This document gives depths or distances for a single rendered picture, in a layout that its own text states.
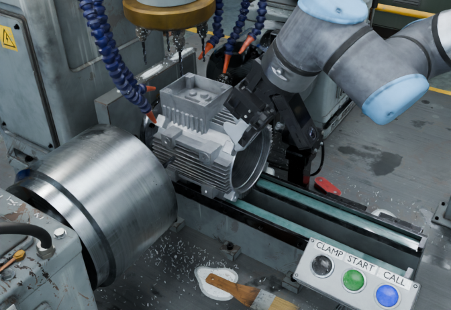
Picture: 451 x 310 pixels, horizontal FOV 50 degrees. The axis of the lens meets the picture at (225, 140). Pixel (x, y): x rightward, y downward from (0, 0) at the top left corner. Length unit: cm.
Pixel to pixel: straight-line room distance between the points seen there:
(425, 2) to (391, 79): 340
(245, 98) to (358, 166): 64
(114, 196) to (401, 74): 47
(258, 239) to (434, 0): 322
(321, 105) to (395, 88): 75
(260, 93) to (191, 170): 27
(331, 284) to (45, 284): 40
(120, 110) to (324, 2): 52
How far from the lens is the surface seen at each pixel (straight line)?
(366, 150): 147
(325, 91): 140
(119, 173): 82
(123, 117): 106
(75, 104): 112
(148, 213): 84
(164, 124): 105
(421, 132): 160
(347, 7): 71
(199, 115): 99
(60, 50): 106
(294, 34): 73
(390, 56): 71
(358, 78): 70
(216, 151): 97
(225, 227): 111
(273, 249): 106
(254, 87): 84
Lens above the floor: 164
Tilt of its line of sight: 35 degrees down
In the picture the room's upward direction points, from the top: 2 degrees counter-clockwise
